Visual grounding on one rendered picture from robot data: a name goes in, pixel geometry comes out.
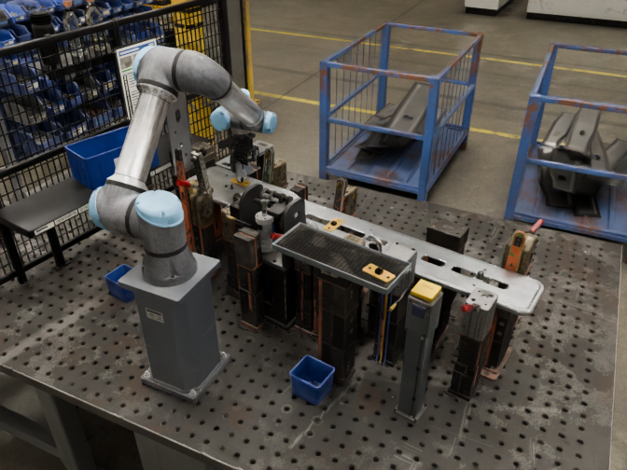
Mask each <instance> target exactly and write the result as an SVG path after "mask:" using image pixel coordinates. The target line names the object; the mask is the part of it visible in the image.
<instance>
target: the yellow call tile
mask: <svg viewBox="0 0 627 470"><path fill-rule="evenodd" d="M440 291H441V286H439V285H436V284H433V283H430V282H427V281H425V280H422V279H421V280H420V281H419V282H418V283H417V285H415V286H414V287H413V288H412V290H411V294H412V295H414V296H417V297H420V298H422V299H425V300H427V301H430V302H432V301H433V300H434V299H435V297H436V296H437V295H438V294H439V292H440Z"/></svg>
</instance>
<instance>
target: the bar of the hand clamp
mask: <svg viewBox="0 0 627 470"><path fill-rule="evenodd" d="M190 155H191V161H192V162H193V165H194V169H195V173H196V176H197V180H198V183H199V186H204V188H205V191H202V190H201V193H203V192H206V190H207V188H208V187H209V186H210V183H209V179H208V175H207V171H206V168H205V164H204V160H203V156H206V155H207V152H206V150H205V149H204V148H201V149H200V152H198V153H197V152H196V151H195V150H194V151H193V152H191V153H190Z"/></svg>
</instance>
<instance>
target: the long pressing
mask: <svg viewBox="0 0 627 470"><path fill-rule="evenodd" d="M206 171H207V175H208V179H209V183H210V187H212V188H213V189H214V192H213V202H214V203H217V204H219V205H222V206H225V207H226V206H228V205H229V204H231V203H232V198H231V197H232V196H233V195H234V194H235V193H236V192H238V193H240V194H243V193H244V191H245V190H246V189H247V188H249V187H251V186H252V185H254V184H255V183H258V184H262V185H263V188H265V187H266V188H268V189H269V190H271V191H273V190H275V191H276V192H277V193H280V194H281V193H284V194H286V195H287V196H288V195H289V196H292V197H293V200H294V199H295V198H299V196H298V195H297V194H295V193H294V192H292V191H290V190H287V189H284V188H281V187H277V186H274V185H271V184H268V183H265V182H262V181H259V180H257V179H254V178H251V177H248V176H246V178H245V179H244V180H245V181H248V182H251V184H250V185H249V186H247V187H243V186H240V185H237V184H234V183H232V182H230V180H231V179H233V178H235V176H234V174H233V172H232V171H230V170H227V169H224V168H221V167H217V166H215V167H210V168H208V169H206ZM226 175H227V176H226ZM225 185H227V187H225ZM230 185H233V189H230ZM307 214H310V215H313V216H316V217H318V218H321V219H324V220H327V221H329V222H330V221H332V220H333V219H334V218H339V219H341V220H344V222H343V223H342V224H341V226H342V227H345V228H349V229H352V230H355V231H357V232H360V233H363V234H365V236H364V237H362V239H364V240H365V242H366V247H369V241H368V240H367V238H368V237H373V238H376V239H379V240H382V241H384V242H387V245H383V253H384V252H385V251H386V250H387V249H388V248H389V247H390V246H391V245H392V244H393V243H394V242H400V243H403V244H406V245H408V246H410V247H413V248H416V249H417V257H416V266H415V273H414V277H417V278H419V279H422V280H425V281H427V282H430V283H433V284H436V285H439V286H441V287H444V288H447V289H449V290H452V291H454V292H456V293H459V294H461V295H464V296H467V297H469V296H470V294H471V293H472V292H473V290H474V289H475V288H476V287H481V288H483V289H486V290H489V291H492V292H494V293H497V294H498V300H497V302H496V308H498V309H501V310H503V311H508V312H510V313H513V314H516V315H520V316H526V315H529V314H531V313H532V312H533V311H534V309H535V307H536V304H537V303H538V301H539V300H540V298H541V296H542V295H543V293H544V290H545V287H544V285H543V284H542V283H541V282H540V281H538V280H536V279H533V278H530V277H527V276H524V275H521V274H519V273H516V272H513V271H510V270H506V269H503V268H500V267H498V266H495V265H492V264H489V263H486V262H483V261H481V260H478V259H476V258H473V257H470V256H465V255H462V254H459V253H456V252H454V251H452V250H449V249H446V248H443V247H440V246H437V245H435V244H432V243H429V242H425V241H422V240H419V239H416V238H413V237H411V236H408V235H405V234H402V233H399V232H396V231H394V230H392V229H389V228H384V227H381V226H378V225H375V224H372V223H370V222H368V221H365V220H362V219H359V218H356V217H353V216H350V215H348V214H343V213H341V212H338V211H335V210H332V209H329V208H327V207H324V206H321V205H318V204H315V203H312V202H310V201H307V200H305V215H307ZM306 222H307V225H308V226H310V227H313V228H318V229H320V230H323V231H325V232H327V233H330V234H333V235H336V236H338V237H341V238H343V237H344V236H346V235H347V234H349V233H346V232H344V231H341V230H338V229H334V230H333V231H328V230H325V229H323V227H324V226H325V225H323V224H321V223H318V222H315V221H313V220H311V219H308V218H306ZM370 229H372V230H370ZM424 256H428V257H431V258H434V259H436V260H438V261H441V262H443V263H444V265H443V266H442V267H440V266H437V265H434V264H432V263H429V262H426V261H423V260H422V258H423V257H424ZM453 267H457V268H460V269H462V270H467V271H470V272H473V273H475V276H476V275H477V273H478V271H479V270H482V271H483V272H484V275H483V277H484V278H483V279H482V280H480V279H477V278H476V277H475V276H474V277H473V278H470V277H467V276H466V275H463V274H460V273H457V272H454V271H452V268H453ZM485 278H488V279H491V280H494V281H497V282H500V283H503V284H506V285H507V286H508V288H507V289H501V288H498V287H496V286H493V285H490V284H487V283H484V282H483V281H484V280H485ZM473 284H474V285H475V286H474V285H473Z"/></svg>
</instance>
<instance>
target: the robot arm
mask: <svg viewBox="0 0 627 470"><path fill-rule="evenodd" d="M132 70H133V71H134V72H133V77H134V80H135V81H136V82H137V84H136V88H137V89H138V91H139V97H138V100H137V103H136V106H135V108H134V112H133V115H132V120H131V123H130V126H129V129H128V132H127V135H126V138H125V141H124V144H123V147H122V150H121V153H120V156H119V159H118V165H117V168H116V170H115V173H114V174H113V175H112V176H110V177H108V178H106V181H105V184H104V186H101V187H97V188H96V190H94V191H93V192H92V194H91V198H90V202H89V212H90V216H91V220H92V222H93V223H94V224H95V225H96V226H97V227H99V228H103V229H106V230H107V231H110V232H117V233H120V234H124V235H128V236H132V237H135V238H139V239H142V241H143V245H144V249H145V253H144V258H143V264H142V273H143V278H144V280H145V281H146V282H147V283H149V284H152V285H155V286H159V287H170V286H176V285H179V284H181V283H185V282H187V281H188V280H190V279H191V278H192V277H193V276H194V275H195V273H196V271H197V261H196V258H195V256H194V255H193V254H192V252H191V250H190V248H189V247H188V242H187V235H186V229H185V222H184V211H183V209H182V205H181V202H180V200H179V198H177V197H176V195H174V194H173V193H170V192H168V191H164V190H156V191H153V190H150V191H148V189H147V188H146V179H147V176H148V173H149V169H150V166H151V163H152V160H153V157H154V154H155V151H156V148H157V144H158V141H159V139H160V133H161V130H162V127H163V124H164V120H165V118H166V115H167V112H168V108H169V105H170V104H172V103H174V102H176V100H177V97H178V94H179V92H187V93H194V94H199V95H202V96H205V97H206V98H207V99H209V100H211V101H217V102H218V103H220V104H221V106H219V107H218V108H217V109H216V110H215V111H214V112H213V113H212V114H211V116H210V120H211V123H212V125H213V127H214V128H215V129H217V130H218V131H225V130H227V129H229V128H231V133H232V137H231V138H229V139H227V138H226V139H222V140H221V141H219V143H218V146H219V148H220V149H221V148H223V149H224V148H228V147H229V146H230V145H232V144H234V143H236V142H238V143H236V144H234V145H232V148H231V151H230V167H231V170H232V172H233V174H234V176H235V177H236V179H237V180H238V181H239V182H240V183H241V177H242V179H245V178H246V173H253V172H254V171H255V170H254V168H253V167H251V166H250V164H249V162H251V161H254V162H255V161H256V160H257V159H259V150H258V146H256V145H253V138H255V137H256V134H255V133H252V132H251V131H254V132H260V133H262V134H263V133H267V134H272V133H273V132H274V131H275V128H276V125H277V117H276V115H275V114H274V113H273V112H269V111H264V110H262V109H261V108H260V107H259V106H258V105H257V104H256V103H255V102H254V101H253V100H252V99H251V98H250V94H249V91H248V90H245V89H240V88H239V87H238V86H237V85H236V84H235V83H234V82H233V81H232V78H231V75H230V74H229V73H228V72H227V71H226V70H225V69H224V68H223V67H222V66H221V65H219V64H218V63H217V62H215V61H214V60H212V59H211V58H209V57H207V56H206V55H204V54H202V53H200V52H198V51H195V50H189V49H181V48H167V47H165V46H147V47H145V48H142V49H141V50H140V51H139V52H138V53H137V55H136V57H135V59H134V62H133V66H132ZM257 151H258V155H257ZM237 160H238V161H240V162H237Z"/></svg>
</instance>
